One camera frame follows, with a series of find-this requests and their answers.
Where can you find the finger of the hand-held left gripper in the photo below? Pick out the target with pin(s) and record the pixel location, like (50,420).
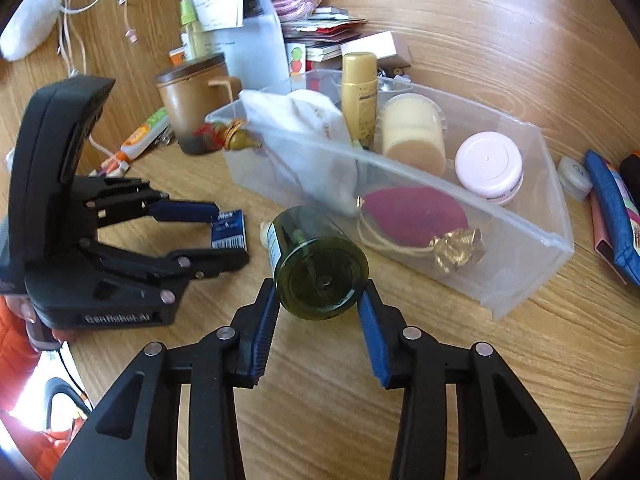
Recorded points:
(210,260)
(190,212)

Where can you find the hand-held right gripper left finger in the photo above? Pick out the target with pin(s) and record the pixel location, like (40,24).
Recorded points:
(262,330)

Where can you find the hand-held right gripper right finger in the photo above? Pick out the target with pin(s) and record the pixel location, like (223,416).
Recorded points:
(372,330)

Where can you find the small blue packet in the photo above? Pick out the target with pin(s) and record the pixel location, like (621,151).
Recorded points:
(227,230)

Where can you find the dark green glass bottle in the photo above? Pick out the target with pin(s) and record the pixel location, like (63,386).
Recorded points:
(320,270)

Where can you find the gold gourd ornament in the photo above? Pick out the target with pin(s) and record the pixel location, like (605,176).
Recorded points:
(240,140)

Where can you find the red pouch with gold ribbon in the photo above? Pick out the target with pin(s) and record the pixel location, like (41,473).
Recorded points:
(415,215)

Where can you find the white embroidered cloth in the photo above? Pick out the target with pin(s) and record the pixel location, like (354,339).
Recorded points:
(310,120)

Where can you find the clear plastic storage box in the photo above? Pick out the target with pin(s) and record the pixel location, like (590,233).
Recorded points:
(525,260)

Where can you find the cream pudding cup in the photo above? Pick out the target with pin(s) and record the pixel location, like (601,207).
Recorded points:
(412,140)

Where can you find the gold cosmetic bottle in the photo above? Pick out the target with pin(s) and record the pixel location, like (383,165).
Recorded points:
(359,105)

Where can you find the pink lidded cream jar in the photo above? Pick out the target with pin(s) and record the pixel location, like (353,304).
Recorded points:
(487,162)

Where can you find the wooden desktop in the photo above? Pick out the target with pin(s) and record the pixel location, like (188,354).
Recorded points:
(500,385)

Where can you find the person's left hand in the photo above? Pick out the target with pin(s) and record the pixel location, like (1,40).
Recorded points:
(22,312)

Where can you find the orange and grey tube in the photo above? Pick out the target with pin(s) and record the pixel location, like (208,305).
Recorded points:
(142,135)

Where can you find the brown mug with lid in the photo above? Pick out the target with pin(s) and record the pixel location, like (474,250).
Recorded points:
(185,105)

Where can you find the orange carton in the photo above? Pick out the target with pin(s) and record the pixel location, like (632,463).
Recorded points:
(177,56)

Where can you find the white plush toy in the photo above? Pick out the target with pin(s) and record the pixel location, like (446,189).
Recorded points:
(25,25)

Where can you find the yellow-green spray bottle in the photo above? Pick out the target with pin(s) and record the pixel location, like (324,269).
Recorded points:
(192,35)

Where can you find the fruit print box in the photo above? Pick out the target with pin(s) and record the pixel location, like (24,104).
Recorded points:
(297,60)

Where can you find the white printed paper sheet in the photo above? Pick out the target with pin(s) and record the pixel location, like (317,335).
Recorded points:
(217,2)

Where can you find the stack of red packets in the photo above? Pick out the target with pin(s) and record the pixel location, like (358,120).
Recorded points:
(320,25)

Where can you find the small white box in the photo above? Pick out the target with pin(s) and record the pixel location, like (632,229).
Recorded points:
(375,44)

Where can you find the small white round container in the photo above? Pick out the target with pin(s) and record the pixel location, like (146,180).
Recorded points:
(575,177)

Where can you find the blue zip pouch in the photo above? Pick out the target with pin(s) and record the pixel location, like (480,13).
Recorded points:
(615,205)

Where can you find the black and orange round case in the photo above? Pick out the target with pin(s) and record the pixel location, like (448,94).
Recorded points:
(631,167)

